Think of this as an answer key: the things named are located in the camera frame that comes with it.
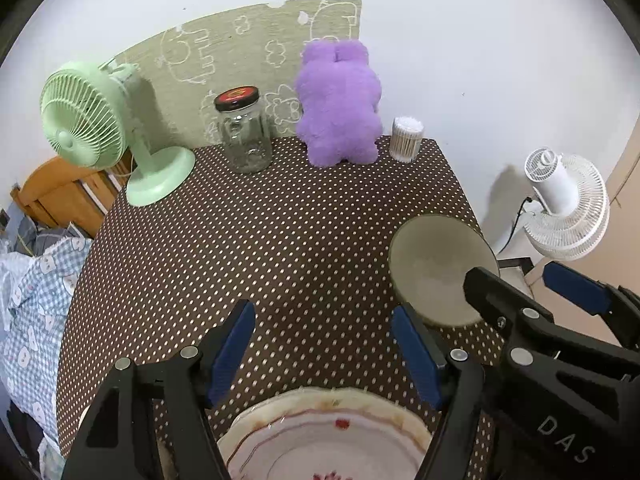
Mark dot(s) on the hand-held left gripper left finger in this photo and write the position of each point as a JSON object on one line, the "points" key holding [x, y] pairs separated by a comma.
{"points": [[230, 355]]}

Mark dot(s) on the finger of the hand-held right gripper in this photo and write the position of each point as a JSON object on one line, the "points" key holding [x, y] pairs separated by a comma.
{"points": [[500, 305], [575, 287]]}

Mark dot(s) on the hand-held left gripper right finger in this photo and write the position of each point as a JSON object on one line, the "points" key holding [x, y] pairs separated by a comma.
{"points": [[415, 355]]}

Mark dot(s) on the small grey ceramic bowl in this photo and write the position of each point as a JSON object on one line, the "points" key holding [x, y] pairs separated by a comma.
{"points": [[430, 265]]}

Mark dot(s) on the white floral scalloped plate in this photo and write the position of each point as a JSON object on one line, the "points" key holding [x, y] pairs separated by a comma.
{"points": [[325, 435]]}

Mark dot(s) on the brown polka dot tablecloth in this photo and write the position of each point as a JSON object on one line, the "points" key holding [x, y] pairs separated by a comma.
{"points": [[250, 260]]}

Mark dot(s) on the white clip fan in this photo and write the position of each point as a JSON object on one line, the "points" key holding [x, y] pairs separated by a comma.
{"points": [[555, 185]]}

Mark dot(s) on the cotton swab container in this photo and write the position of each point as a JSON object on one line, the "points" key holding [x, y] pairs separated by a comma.
{"points": [[406, 142]]}

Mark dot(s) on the blue checked blanket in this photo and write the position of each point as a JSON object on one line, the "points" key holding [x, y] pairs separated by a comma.
{"points": [[30, 320]]}

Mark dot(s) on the glass jar with dark lid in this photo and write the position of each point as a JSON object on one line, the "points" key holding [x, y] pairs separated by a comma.
{"points": [[245, 135]]}

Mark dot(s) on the grey cloth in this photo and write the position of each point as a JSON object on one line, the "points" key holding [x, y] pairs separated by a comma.
{"points": [[25, 230]]}

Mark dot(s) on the wooden chair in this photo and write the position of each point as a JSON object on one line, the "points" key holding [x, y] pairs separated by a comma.
{"points": [[55, 185]]}

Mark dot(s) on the purple plush toy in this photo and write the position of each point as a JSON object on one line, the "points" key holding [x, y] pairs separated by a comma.
{"points": [[335, 110]]}

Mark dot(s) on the green desk fan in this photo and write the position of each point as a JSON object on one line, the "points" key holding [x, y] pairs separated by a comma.
{"points": [[80, 115]]}

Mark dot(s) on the green patterned wall mat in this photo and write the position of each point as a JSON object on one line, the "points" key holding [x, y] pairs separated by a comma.
{"points": [[225, 50]]}

